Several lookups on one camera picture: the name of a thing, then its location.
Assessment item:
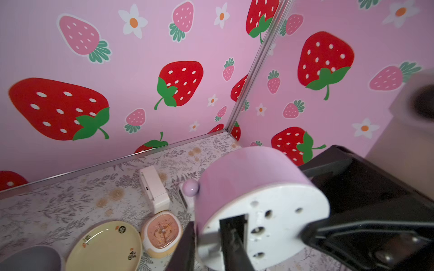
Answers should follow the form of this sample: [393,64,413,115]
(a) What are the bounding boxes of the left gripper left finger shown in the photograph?
[165,221,196,271]

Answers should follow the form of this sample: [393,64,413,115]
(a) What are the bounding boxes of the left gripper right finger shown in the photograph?
[300,145,434,271]

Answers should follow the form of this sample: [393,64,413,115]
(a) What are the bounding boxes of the pink round alarm clock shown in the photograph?
[182,147,330,271]

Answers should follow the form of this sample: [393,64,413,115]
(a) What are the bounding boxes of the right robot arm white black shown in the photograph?
[366,68,434,199]

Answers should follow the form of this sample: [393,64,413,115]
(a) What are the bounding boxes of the peach round alarm clock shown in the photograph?
[140,211,183,259]

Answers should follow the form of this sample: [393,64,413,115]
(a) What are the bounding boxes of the small white rectangular clock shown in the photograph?
[177,182,194,212]

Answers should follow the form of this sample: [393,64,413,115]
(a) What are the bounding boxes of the tall white rectangular clock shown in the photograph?
[139,166,171,215]

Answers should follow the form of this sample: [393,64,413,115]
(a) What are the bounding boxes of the yellow ceramic plate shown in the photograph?
[66,221,142,271]

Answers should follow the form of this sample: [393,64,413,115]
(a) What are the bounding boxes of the lavender grey bowl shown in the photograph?
[1,245,65,271]

